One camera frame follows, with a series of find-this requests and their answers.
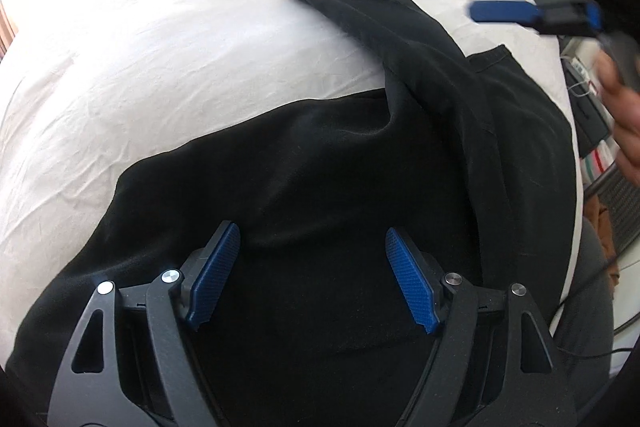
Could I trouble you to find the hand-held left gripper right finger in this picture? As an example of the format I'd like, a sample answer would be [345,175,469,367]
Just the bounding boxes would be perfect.
[384,227,581,427]

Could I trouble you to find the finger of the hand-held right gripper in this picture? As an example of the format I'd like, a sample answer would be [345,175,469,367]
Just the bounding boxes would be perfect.
[470,0,603,38]

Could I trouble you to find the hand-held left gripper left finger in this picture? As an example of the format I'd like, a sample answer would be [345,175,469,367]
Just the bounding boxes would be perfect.
[47,220,242,427]

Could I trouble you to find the black pants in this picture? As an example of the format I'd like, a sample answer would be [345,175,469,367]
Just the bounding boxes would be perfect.
[2,0,585,427]

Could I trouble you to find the person's right hand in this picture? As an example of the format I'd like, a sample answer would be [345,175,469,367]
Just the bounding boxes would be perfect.
[595,54,640,182]

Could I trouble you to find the cluttered bedside shelf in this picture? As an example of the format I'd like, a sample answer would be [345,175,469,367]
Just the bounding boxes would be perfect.
[560,52,621,188]

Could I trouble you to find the grey ribbed panel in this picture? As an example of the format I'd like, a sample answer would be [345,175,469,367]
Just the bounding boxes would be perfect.
[585,167,640,258]

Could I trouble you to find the bed with white sheet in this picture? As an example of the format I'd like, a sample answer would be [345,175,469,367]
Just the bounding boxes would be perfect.
[0,0,586,358]

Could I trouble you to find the black cable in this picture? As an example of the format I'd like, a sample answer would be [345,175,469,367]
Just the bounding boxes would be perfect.
[552,257,640,360]

